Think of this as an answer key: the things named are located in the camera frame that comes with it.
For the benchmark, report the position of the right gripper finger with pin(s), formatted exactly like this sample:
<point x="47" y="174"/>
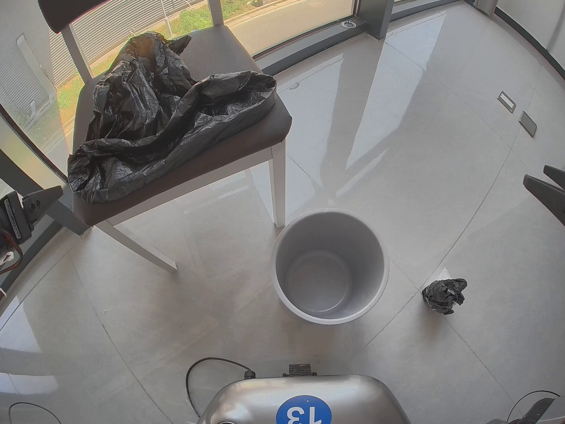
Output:
<point x="551" y="203"/>
<point x="557" y="178"/>

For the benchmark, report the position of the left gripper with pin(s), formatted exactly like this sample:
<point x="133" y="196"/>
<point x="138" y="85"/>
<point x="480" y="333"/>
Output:
<point x="11" y="217"/>

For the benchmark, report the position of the black plastic bag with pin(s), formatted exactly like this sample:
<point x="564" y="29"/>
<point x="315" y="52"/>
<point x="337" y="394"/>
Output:
<point x="145" y="117"/>

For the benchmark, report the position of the black plastic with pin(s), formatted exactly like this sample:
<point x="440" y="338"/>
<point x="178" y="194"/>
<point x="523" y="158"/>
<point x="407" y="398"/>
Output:
<point x="443" y="296"/>

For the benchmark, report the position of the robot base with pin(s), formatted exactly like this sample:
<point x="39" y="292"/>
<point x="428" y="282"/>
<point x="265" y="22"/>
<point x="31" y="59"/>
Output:
<point x="265" y="400"/>

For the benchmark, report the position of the white trash bin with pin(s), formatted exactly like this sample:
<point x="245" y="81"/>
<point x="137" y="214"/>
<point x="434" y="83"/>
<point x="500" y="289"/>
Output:
<point x="331" y="263"/>

